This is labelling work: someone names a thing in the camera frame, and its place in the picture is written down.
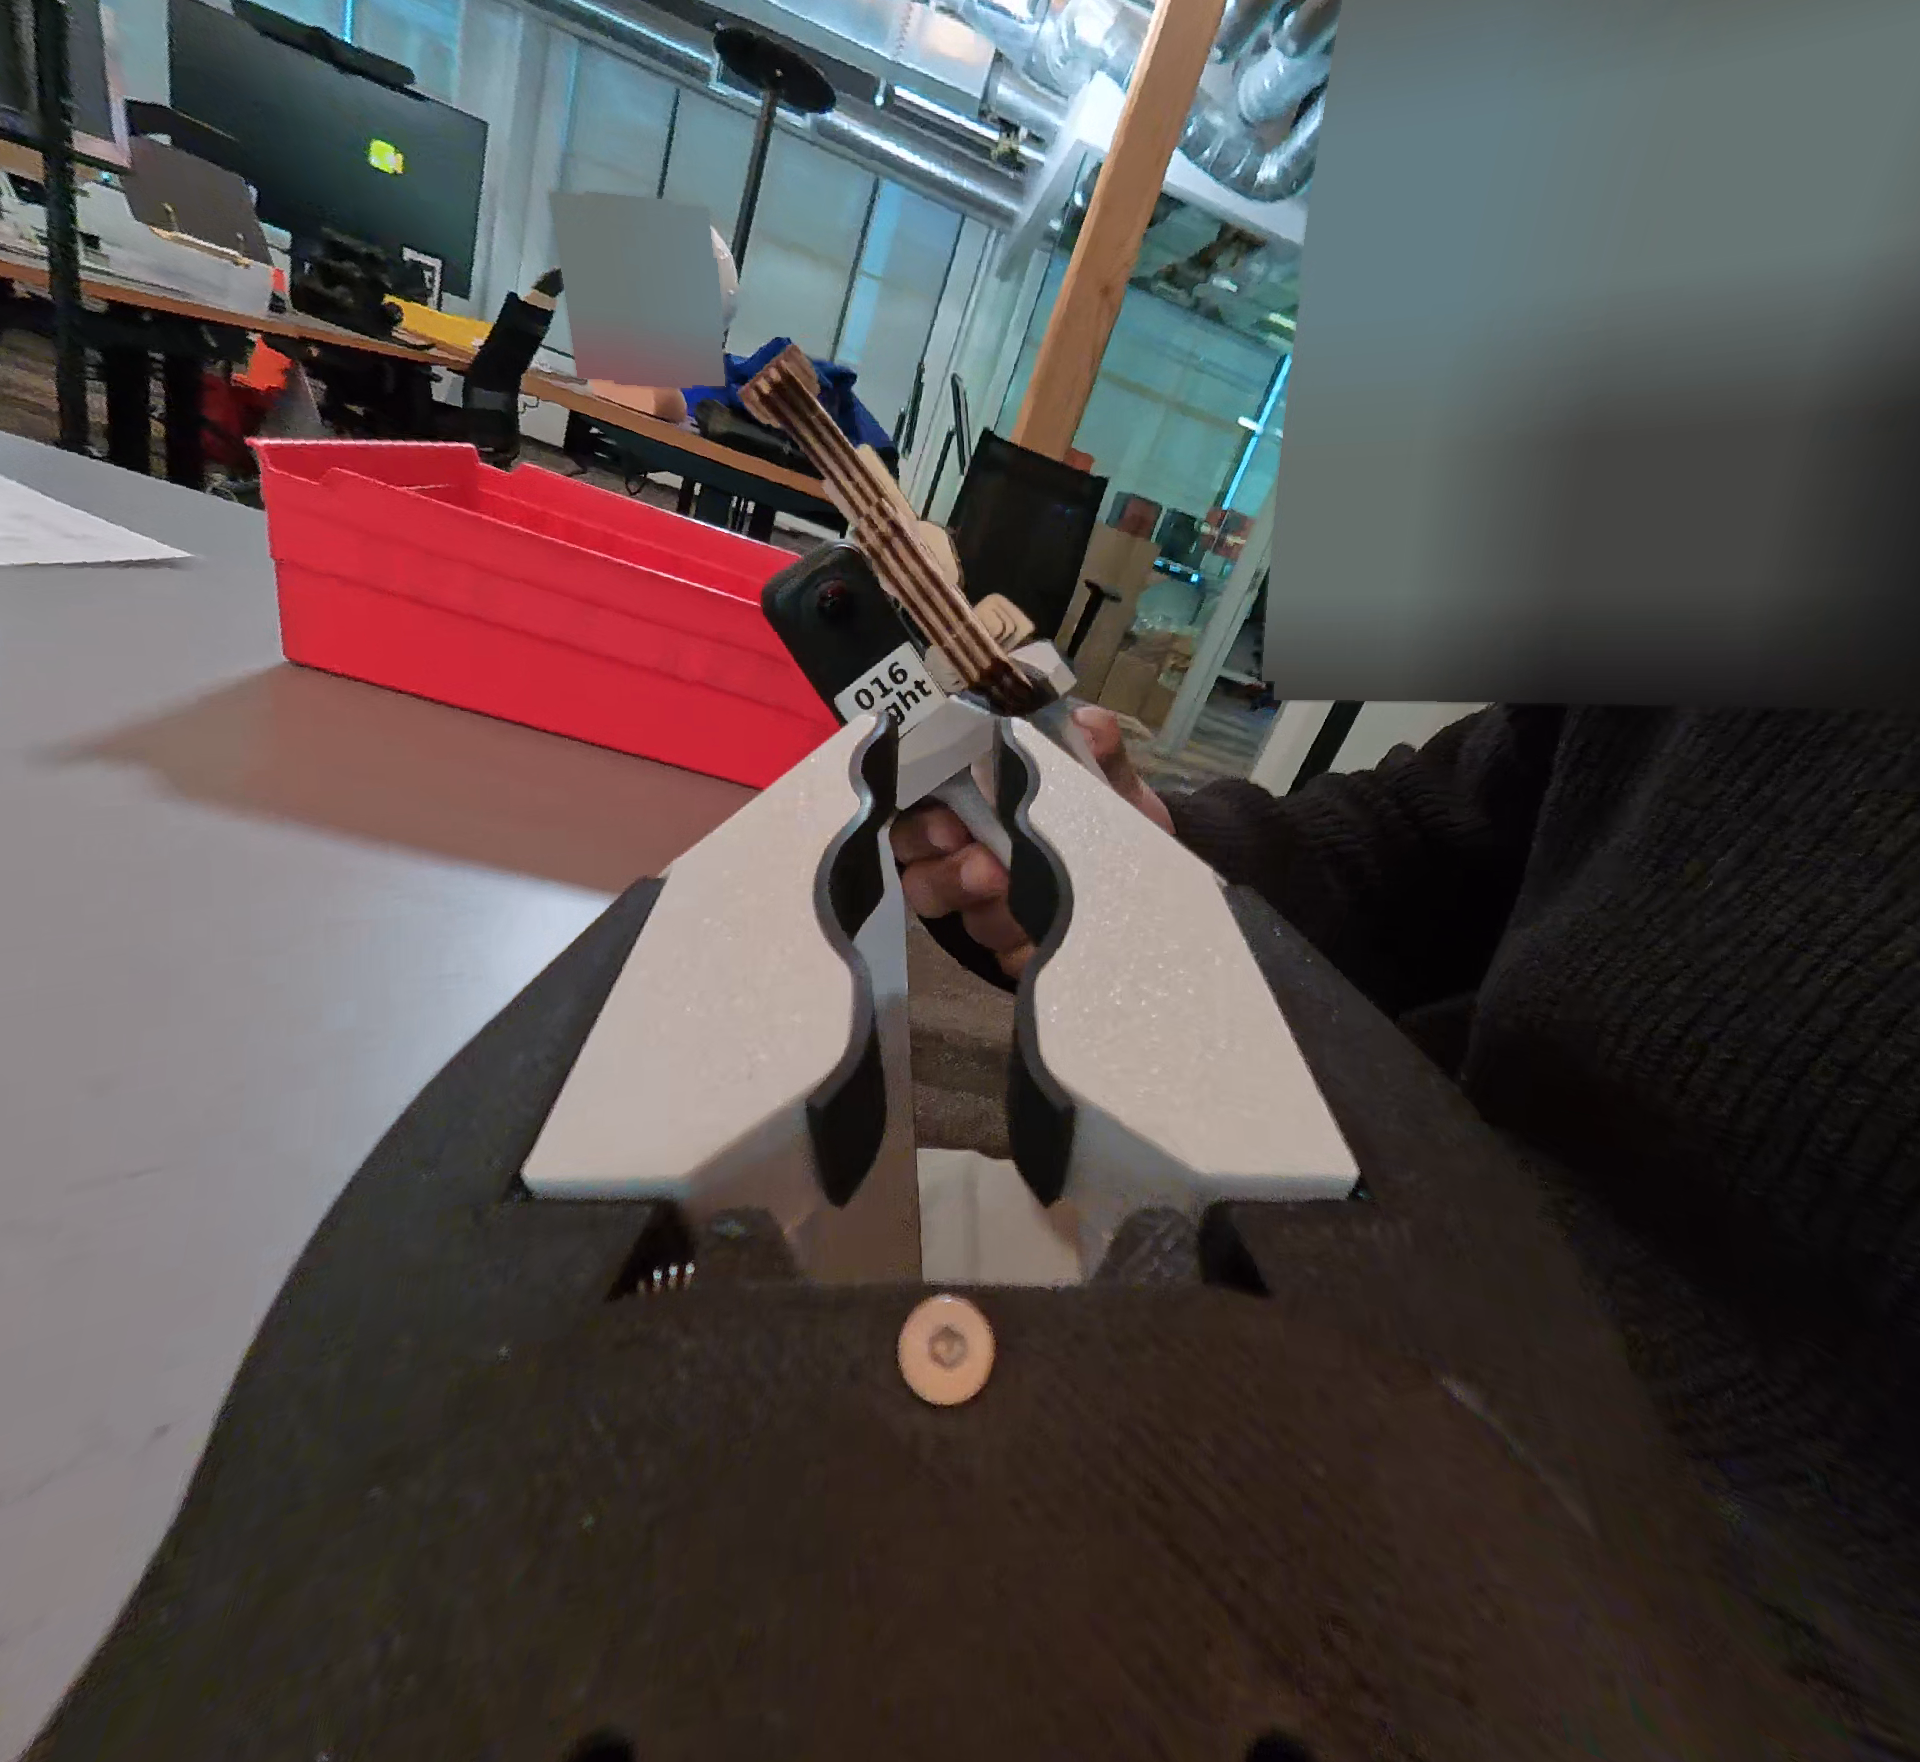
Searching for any black mesh chair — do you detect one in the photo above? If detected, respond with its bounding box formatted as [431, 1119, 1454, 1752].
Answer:
[946, 428, 1111, 641]

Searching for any black metal shelf post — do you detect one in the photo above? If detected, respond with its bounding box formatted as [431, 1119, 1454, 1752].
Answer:
[0, 0, 95, 453]

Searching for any wooden puzzle model assembly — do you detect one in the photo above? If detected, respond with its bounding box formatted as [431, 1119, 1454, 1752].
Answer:
[735, 347, 1056, 719]

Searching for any person's right hand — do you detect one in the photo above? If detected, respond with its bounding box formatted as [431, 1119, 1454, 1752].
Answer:
[893, 705, 1176, 984]

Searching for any white paper sheet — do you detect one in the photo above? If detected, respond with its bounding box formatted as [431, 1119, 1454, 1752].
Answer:
[0, 472, 197, 571]

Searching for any black floor lamp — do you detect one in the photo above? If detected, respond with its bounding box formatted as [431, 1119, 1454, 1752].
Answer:
[713, 23, 841, 282]

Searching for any wooden support post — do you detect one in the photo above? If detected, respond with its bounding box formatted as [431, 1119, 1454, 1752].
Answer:
[1010, 0, 1295, 462]

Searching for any large black monitor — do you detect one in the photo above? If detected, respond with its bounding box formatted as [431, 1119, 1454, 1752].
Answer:
[166, 0, 492, 266]

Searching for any brown cardboard box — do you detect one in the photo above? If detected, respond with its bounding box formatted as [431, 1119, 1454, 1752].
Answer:
[1058, 525, 1205, 732]

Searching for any silver ventilation duct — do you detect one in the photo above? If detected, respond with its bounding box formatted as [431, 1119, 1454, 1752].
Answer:
[983, 0, 1339, 209]

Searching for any long wooden work table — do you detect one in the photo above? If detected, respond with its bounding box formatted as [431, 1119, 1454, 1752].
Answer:
[0, 252, 845, 492]

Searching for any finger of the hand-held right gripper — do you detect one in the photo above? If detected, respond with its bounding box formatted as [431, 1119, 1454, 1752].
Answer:
[1010, 640, 1122, 777]
[893, 695, 1007, 881]

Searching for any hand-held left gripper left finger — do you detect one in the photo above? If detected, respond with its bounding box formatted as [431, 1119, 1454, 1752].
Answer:
[523, 717, 910, 1210]

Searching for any red plastic bin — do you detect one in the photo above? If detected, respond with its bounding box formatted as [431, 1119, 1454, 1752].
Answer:
[247, 435, 845, 792]

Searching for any grey desk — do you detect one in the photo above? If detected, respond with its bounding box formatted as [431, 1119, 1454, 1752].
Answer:
[0, 428, 933, 1752]

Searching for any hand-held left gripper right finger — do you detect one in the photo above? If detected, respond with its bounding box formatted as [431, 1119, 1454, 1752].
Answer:
[993, 725, 1362, 1210]

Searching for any person's right forearm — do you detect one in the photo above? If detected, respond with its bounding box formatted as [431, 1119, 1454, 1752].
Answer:
[1168, 705, 1569, 1045]

